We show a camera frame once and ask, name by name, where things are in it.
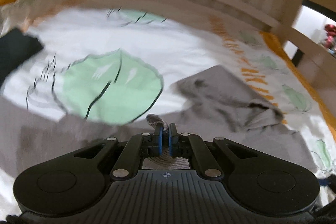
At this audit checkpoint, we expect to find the white leaf print bed sheet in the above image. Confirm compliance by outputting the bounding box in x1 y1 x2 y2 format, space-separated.
0 0 336 214

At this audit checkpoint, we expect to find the grey knit hooded sweater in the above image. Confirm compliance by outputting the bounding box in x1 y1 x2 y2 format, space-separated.
1 65 317 177

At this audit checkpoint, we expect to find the pile of colourful clothes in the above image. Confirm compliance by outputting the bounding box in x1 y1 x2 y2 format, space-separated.
319 24 336 57

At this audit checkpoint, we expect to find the dark folded garment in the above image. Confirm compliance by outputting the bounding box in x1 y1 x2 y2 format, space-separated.
1 28 44 86

